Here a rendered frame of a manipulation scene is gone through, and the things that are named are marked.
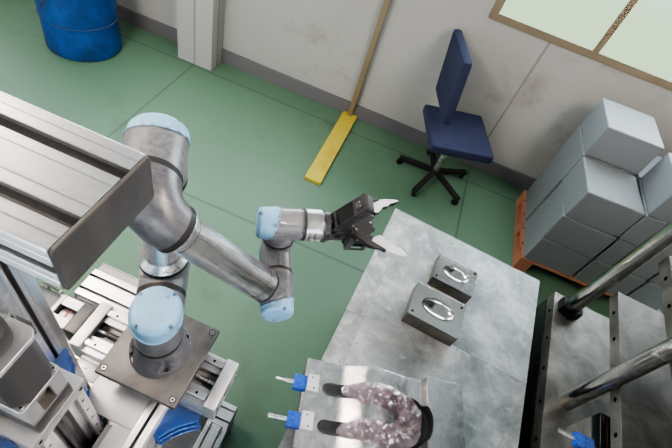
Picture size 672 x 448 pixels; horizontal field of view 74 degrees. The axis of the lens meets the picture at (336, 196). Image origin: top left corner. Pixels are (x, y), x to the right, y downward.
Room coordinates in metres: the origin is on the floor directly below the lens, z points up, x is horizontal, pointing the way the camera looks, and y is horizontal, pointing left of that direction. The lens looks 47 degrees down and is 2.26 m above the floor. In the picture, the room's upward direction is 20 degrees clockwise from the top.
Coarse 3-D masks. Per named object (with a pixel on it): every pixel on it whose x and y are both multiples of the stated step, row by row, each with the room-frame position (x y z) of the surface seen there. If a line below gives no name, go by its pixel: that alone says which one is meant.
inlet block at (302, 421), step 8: (272, 416) 0.40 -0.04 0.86; (280, 416) 0.41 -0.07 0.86; (288, 416) 0.42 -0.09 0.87; (296, 416) 0.42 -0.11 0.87; (304, 416) 0.43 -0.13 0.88; (312, 416) 0.43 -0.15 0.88; (288, 424) 0.40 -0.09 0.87; (296, 424) 0.40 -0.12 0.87; (304, 424) 0.41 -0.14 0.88; (312, 424) 0.41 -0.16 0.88
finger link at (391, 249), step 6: (372, 240) 0.66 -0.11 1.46; (378, 240) 0.67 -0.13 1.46; (384, 240) 0.67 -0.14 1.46; (384, 246) 0.66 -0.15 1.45; (390, 246) 0.66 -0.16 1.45; (396, 246) 0.67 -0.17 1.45; (378, 252) 0.67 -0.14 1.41; (390, 252) 0.65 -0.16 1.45; (396, 252) 0.66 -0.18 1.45; (402, 252) 0.66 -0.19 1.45; (384, 258) 0.67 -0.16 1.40
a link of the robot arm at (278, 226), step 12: (264, 216) 0.61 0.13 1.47; (276, 216) 0.62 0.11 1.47; (288, 216) 0.63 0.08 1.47; (300, 216) 0.64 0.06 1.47; (264, 228) 0.59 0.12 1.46; (276, 228) 0.60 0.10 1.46; (288, 228) 0.61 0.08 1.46; (300, 228) 0.62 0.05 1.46; (276, 240) 0.60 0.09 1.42; (288, 240) 0.61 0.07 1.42; (300, 240) 0.62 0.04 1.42
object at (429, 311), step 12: (420, 288) 1.00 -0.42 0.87; (408, 300) 0.98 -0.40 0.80; (420, 300) 0.95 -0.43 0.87; (432, 300) 0.97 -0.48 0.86; (444, 300) 0.99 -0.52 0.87; (408, 312) 0.88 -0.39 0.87; (420, 312) 0.90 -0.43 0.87; (432, 312) 0.93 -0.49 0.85; (444, 312) 0.95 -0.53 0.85; (456, 312) 0.95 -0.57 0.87; (408, 324) 0.88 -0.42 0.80; (420, 324) 0.87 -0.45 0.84; (432, 324) 0.87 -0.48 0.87; (444, 324) 0.89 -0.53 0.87; (456, 324) 0.90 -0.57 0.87; (432, 336) 0.86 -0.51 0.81; (444, 336) 0.86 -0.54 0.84; (456, 336) 0.86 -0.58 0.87
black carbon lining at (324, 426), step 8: (328, 384) 0.55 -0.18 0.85; (336, 384) 0.56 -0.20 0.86; (328, 392) 0.53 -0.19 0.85; (336, 392) 0.53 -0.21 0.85; (424, 408) 0.57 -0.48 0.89; (424, 416) 0.55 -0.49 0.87; (432, 416) 0.54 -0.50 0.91; (320, 424) 0.43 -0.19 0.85; (328, 424) 0.44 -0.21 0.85; (336, 424) 0.44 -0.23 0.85; (424, 424) 0.53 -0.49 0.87; (432, 424) 0.52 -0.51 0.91; (328, 432) 0.42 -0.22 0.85; (424, 432) 0.50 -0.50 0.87; (432, 432) 0.50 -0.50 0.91; (424, 440) 0.48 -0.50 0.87
